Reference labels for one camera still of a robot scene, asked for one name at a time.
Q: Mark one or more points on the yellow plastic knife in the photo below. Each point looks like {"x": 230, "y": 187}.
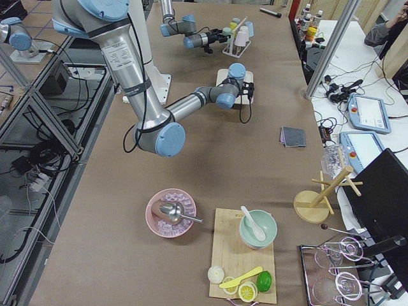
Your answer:
{"x": 236, "y": 281}

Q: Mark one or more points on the pink cup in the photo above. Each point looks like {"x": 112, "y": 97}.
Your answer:
{"x": 241, "y": 39}

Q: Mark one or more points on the light blue cup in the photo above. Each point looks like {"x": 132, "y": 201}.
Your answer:
{"x": 250, "y": 27}

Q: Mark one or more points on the black wire glass rack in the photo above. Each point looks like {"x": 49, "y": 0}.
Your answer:
{"x": 363, "y": 270}

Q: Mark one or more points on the stacked lemon slices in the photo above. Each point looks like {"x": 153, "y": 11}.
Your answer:
{"x": 247, "y": 291}

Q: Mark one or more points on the white bun toy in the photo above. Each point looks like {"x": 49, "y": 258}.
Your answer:
{"x": 215, "y": 274}

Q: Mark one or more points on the wooden mug tree stand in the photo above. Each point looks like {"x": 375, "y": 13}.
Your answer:
{"x": 314, "y": 207}

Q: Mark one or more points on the silver black cylinder tool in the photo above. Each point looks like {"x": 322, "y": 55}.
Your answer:
{"x": 270, "y": 12}

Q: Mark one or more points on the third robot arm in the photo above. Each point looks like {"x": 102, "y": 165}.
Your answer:
{"x": 14, "y": 34}

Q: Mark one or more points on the metal scoop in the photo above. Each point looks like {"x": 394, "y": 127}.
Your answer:
{"x": 174, "y": 213}

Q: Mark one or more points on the white spoon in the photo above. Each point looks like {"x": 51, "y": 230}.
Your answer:
{"x": 258, "y": 232}

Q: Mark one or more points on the person grey sleeve forearm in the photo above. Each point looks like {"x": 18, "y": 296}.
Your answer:
{"x": 377, "y": 36}

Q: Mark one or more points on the clear textured glass cup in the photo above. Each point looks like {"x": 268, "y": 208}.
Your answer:
{"x": 330, "y": 162}

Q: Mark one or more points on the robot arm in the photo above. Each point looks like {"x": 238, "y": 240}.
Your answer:
{"x": 109, "y": 24}
{"x": 186, "y": 26}

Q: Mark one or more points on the teach pendant tablet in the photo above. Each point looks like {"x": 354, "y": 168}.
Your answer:
{"x": 361, "y": 147}
{"x": 368, "y": 113}

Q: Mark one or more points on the clear wine glass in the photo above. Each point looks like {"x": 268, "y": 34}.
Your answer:
{"x": 331, "y": 255}
{"x": 343, "y": 289}

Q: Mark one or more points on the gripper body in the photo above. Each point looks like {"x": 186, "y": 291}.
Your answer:
{"x": 234, "y": 82}
{"x": 210, "y": 37}

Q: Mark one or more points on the bamboo cutting board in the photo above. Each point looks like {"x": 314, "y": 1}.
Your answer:
{"x": 231, "y": 254}

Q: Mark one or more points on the green cup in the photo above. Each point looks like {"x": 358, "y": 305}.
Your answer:
{"x": 226, "y": 33}

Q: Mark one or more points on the pink ice bowl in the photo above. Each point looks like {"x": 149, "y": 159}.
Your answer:
{"x": 158, "y": 223}

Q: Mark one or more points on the labelled plastic bottle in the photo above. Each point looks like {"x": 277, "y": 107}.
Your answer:
{"x": 316, "y": 19}
{"x": 305, "y": 15}

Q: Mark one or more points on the green lime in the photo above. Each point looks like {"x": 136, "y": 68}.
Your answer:
{"x": 264, "y": 281}

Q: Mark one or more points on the folded grey cloth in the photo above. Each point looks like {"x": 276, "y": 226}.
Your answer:
{"x": 292, "y": 137}

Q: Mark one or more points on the cream white cup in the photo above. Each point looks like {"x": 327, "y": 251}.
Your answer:
{"x": 244, "y": 29}

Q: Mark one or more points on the metal frame post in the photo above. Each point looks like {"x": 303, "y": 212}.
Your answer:
{"x": 334, "y": 41}

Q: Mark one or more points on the white wire cup rack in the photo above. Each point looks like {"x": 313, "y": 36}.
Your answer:
{"x": 235, "y": 51}

